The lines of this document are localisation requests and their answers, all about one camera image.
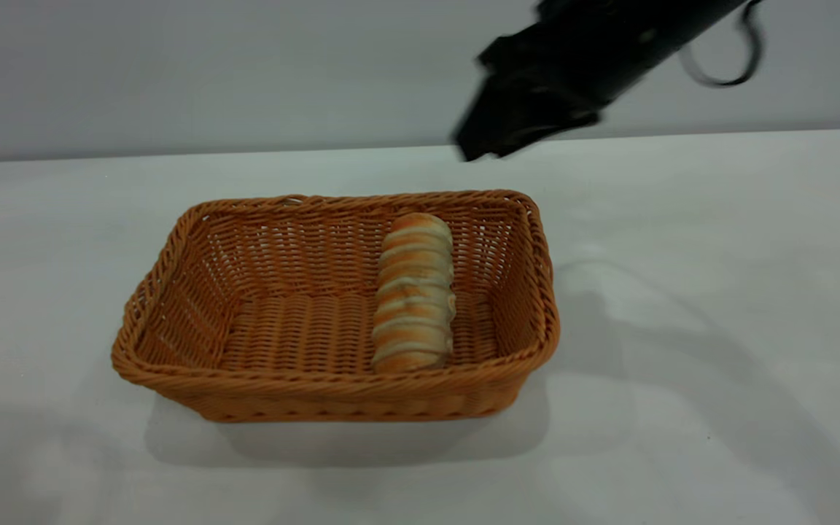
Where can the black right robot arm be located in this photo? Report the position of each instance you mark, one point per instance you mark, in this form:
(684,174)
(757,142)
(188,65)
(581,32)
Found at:
(690,22)

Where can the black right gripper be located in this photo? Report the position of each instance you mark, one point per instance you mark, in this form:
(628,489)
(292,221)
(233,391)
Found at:
(580,51)

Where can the orange woven wicker basket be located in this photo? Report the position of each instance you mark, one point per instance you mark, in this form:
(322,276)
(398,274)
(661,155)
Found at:
(296,335)

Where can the striped bread roll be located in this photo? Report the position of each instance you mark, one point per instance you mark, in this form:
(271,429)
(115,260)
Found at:
(414,292)

